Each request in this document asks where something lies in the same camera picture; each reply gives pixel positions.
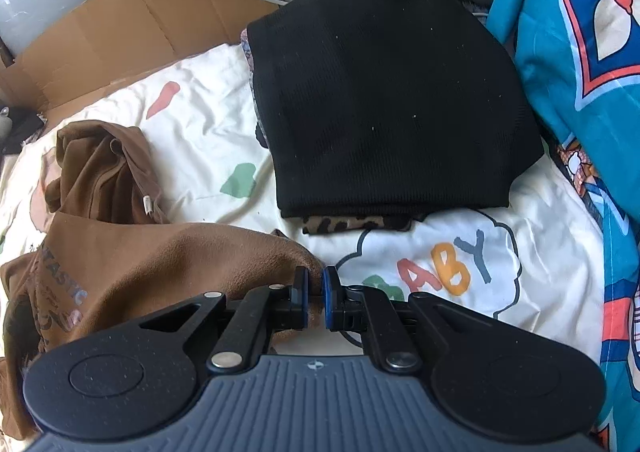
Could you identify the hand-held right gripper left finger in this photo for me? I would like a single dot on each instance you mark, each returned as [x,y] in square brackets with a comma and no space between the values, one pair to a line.
[301,297]

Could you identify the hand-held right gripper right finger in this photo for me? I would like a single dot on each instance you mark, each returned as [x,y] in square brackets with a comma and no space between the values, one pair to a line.
[330,299]

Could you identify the brown printed t-shirt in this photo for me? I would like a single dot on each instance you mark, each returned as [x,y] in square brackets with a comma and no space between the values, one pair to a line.
[125,252]

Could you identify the black knit garment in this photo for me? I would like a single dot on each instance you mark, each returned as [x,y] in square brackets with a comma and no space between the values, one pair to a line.
[390,97]

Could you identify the leopard print garment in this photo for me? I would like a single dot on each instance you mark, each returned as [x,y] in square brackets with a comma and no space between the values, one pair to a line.
[350,224]

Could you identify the cream bear print bed sheet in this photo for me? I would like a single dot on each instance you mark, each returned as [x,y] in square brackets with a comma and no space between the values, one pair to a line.
[200,132]

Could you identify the teal printed blanket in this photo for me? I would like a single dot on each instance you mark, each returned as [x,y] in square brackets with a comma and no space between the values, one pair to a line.
[575,82]

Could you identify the flattened cardboard sheet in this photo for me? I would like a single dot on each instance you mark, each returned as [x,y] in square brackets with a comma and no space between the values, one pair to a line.
[100,32]

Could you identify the grey neck pillow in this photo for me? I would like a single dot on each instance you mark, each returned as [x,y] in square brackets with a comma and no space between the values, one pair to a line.
[4,127]

